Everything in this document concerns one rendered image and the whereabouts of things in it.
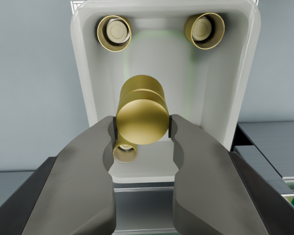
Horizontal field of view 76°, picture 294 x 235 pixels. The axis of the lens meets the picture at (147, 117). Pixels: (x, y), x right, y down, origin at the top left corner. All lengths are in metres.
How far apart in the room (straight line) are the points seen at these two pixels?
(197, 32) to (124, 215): 0.27
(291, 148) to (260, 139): 0.04
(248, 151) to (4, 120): 0.38
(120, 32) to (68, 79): 0.12
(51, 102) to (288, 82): 0.38
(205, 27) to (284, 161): 0.20
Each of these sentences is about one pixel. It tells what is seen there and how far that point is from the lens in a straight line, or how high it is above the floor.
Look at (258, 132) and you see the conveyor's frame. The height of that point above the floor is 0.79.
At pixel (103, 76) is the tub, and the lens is 0.25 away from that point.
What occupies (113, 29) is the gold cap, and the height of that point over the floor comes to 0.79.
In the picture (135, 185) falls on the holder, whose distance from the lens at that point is 0.35.
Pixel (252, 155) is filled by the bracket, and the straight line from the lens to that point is 0.29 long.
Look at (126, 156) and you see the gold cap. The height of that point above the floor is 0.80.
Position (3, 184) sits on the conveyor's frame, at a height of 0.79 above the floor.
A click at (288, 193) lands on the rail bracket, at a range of 0.25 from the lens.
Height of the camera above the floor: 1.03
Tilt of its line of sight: 60 degrees down
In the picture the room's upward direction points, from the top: 177 degrees clockwise
